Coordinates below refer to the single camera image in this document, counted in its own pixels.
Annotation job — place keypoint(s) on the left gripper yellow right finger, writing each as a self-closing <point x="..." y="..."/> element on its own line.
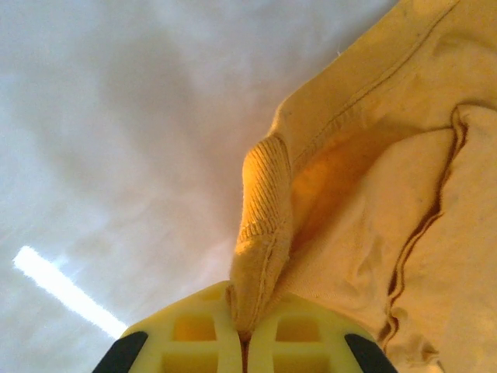
<point x="310" y="342"/>

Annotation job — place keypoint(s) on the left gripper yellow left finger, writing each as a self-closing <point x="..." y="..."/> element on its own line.
<point x="194" y="342"/>

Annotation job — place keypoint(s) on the yellow t-shirt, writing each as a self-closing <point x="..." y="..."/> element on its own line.
<point x="388" y="194"/>

